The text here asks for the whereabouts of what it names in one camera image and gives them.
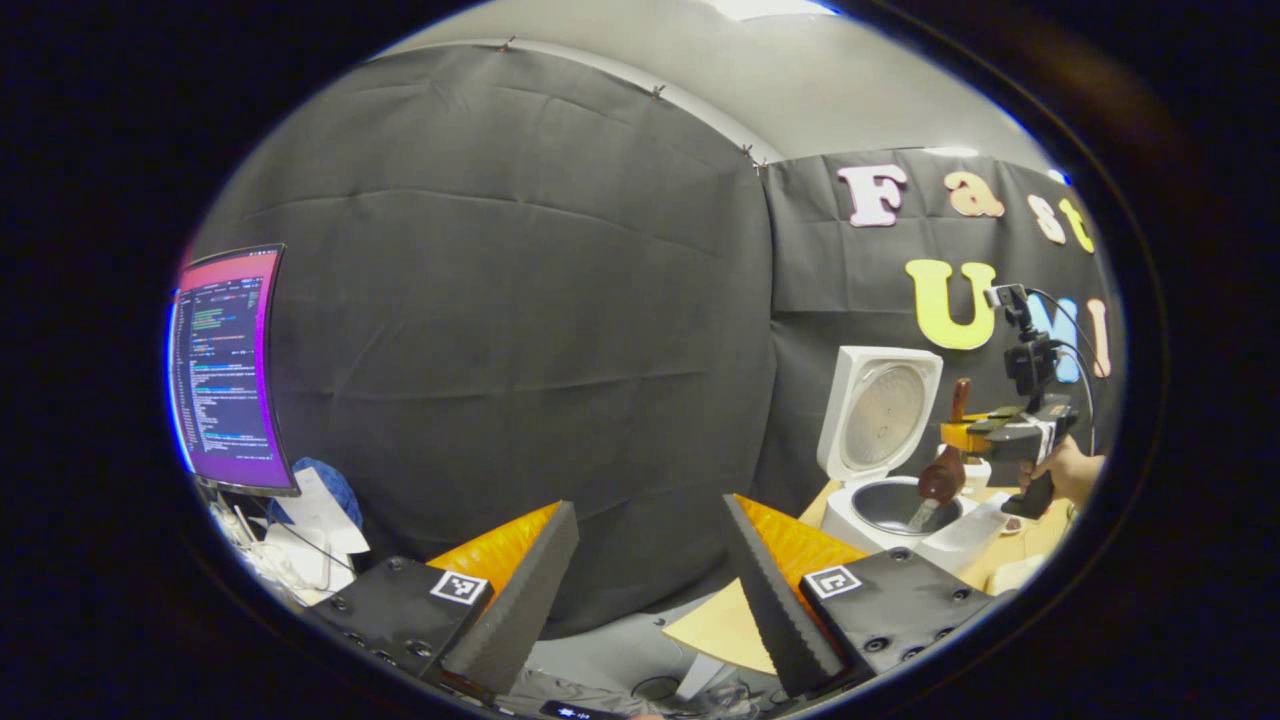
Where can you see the large ceiling light panel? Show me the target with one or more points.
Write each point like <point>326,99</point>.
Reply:
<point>770,8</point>

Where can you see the white rice cooker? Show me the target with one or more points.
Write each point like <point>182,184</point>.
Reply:
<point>880,420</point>

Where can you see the white paper sheets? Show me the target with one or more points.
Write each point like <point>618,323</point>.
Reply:
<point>320,540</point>

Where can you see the dark phone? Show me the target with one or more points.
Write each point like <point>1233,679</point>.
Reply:
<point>575,711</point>

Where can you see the brown wooden spoon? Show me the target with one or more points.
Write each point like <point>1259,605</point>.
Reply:
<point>943,475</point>

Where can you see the black backdrop cloth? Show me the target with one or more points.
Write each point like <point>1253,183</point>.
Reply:
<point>520,350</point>

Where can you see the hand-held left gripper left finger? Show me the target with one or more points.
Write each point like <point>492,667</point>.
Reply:
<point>525,610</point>

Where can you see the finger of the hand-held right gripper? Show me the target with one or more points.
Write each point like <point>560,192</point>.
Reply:
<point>990,440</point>
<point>1000,415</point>

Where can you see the blue cloth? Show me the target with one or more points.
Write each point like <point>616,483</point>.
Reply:
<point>335,485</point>

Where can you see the computer monitor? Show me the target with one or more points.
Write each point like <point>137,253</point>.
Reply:
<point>225,370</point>

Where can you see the strip light behind cloth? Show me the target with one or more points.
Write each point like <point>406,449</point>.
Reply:
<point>950,152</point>

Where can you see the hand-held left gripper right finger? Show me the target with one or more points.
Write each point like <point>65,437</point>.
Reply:
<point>780,610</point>

